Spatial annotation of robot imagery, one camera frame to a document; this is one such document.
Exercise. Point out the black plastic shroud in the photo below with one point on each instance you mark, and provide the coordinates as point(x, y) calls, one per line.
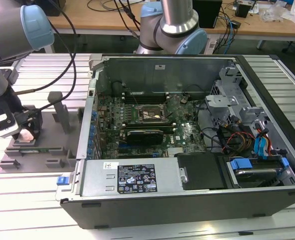
point(200, 170)

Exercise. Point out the black RAM slot bank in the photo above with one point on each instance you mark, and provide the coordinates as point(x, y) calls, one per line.
point(147, 97)
point(162, 125)

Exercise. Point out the blue case latch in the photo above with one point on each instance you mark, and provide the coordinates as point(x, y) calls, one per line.
point(62, 180)

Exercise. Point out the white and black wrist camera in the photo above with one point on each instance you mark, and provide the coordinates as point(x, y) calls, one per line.
point(0, 120)

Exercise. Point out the green motherboard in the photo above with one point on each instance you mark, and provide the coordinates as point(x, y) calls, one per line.
point(187, 135)

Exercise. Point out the small black cube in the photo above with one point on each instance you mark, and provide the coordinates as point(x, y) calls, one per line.
point(242, 10)

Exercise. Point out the silver chipset heatsink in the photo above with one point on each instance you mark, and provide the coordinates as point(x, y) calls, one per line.
point(176, 151)

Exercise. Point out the hard disk in blue carrier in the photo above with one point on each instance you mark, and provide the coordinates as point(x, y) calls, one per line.
point(255, 175)

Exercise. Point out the silver drive cage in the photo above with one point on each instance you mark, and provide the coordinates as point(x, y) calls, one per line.
point(220, 101)

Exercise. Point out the silver CPU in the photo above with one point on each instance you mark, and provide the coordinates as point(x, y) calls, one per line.
point(26, 136)

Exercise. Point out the silver metal bracket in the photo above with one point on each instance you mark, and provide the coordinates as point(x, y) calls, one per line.
point(227, 82)

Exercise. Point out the black round motherboard part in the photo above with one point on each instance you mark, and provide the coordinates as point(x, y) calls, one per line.
point(117, 88)

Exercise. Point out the white case sticker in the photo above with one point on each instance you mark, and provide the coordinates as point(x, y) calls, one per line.
point(160, 67)

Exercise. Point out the long wooden desk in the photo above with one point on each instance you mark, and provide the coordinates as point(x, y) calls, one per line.
point(100, 22)

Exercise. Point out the clear plastic bags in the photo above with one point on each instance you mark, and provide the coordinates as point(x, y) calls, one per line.
point(275, 11)

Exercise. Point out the thin metal locking lever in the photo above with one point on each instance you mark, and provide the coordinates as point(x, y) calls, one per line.
point(173, 113)

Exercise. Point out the silver power supply unit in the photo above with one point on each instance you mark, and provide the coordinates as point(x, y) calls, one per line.
point(100, 175)

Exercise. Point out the black PC case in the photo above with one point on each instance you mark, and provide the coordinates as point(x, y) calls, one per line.
point(162, 212)

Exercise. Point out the green RAM stick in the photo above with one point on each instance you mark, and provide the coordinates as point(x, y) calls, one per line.
point(35, 150)

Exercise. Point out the large black box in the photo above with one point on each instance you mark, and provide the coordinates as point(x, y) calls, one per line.
point(60, 4)

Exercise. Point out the grey parts rack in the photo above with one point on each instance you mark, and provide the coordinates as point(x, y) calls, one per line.
point(37, 160)

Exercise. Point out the small flat black device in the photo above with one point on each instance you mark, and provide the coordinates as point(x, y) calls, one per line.
point(236, 24)

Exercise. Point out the CPU socket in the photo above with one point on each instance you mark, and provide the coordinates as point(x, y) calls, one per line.
point(150, 113)

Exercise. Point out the black graphics card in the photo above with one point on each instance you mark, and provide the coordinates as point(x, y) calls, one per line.
point(145, 137)

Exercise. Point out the round coin battery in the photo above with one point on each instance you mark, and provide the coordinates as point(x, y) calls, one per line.
point(183, 100)

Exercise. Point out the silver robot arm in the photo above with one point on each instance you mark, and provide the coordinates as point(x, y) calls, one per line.
point(2, 37)

